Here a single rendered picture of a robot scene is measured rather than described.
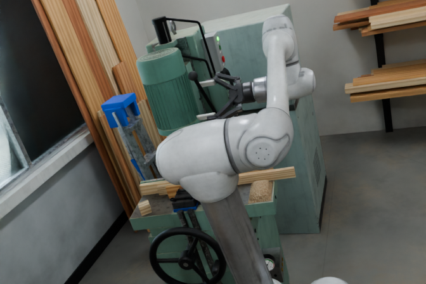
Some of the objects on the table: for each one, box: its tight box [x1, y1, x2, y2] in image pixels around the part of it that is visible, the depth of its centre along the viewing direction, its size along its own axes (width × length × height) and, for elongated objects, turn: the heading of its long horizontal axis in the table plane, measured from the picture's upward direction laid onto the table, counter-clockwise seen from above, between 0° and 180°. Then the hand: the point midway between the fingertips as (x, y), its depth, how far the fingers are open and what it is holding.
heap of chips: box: [248, 180, 273, 203], centre depth 167 cm, size 9×14×4 cm, turn 22°
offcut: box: [138, 200, 152, 216], centre depth 176 cm, size 4×5×4 cm
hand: (200, 101), depth 156 cm, fingers open, 13 cm apart
